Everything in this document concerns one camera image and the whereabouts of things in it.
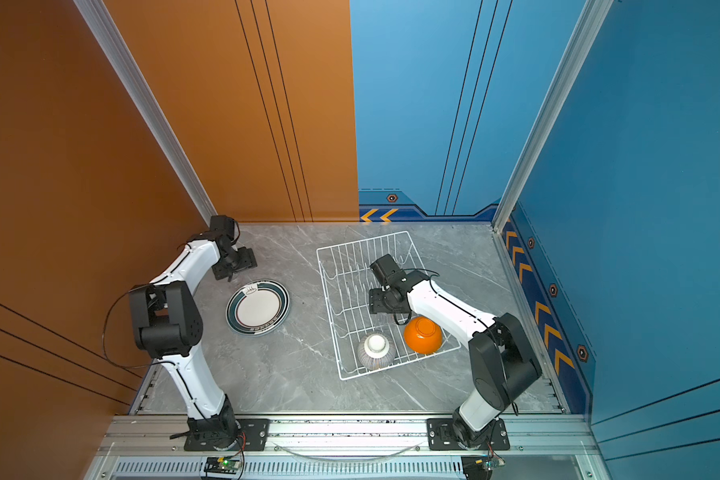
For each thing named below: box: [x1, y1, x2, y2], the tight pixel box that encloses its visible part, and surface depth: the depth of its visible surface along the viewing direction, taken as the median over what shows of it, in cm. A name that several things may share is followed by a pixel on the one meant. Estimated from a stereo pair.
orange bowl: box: [404, 316, 443, 355], surface depth 86 cm
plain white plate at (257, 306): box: [225, 279, 290, 335], surface depth 96 cm
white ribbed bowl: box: [358, 333, 396, 370], surface depth 82 cm
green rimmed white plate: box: [225, 279, 291, 336], surface depth 96 cm
